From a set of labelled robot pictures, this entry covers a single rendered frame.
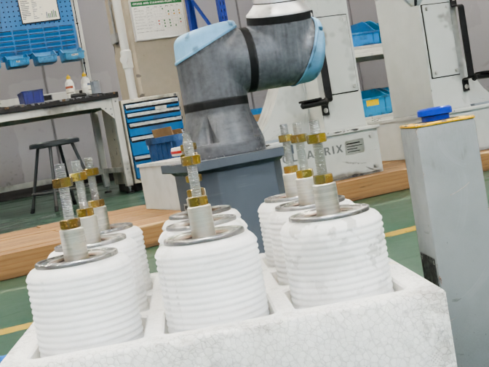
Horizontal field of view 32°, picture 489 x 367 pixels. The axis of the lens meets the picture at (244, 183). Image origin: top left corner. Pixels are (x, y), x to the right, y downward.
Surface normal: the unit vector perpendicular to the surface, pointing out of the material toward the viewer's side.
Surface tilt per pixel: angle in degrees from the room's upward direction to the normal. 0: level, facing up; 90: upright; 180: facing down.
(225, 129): 73
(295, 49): 100
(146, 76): 90
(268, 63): 106
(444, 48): 90
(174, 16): 90
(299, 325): 90
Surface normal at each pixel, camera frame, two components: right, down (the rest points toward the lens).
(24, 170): 0.42, -0.01
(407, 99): -0.89, 0.18
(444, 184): 0.07, 0.05
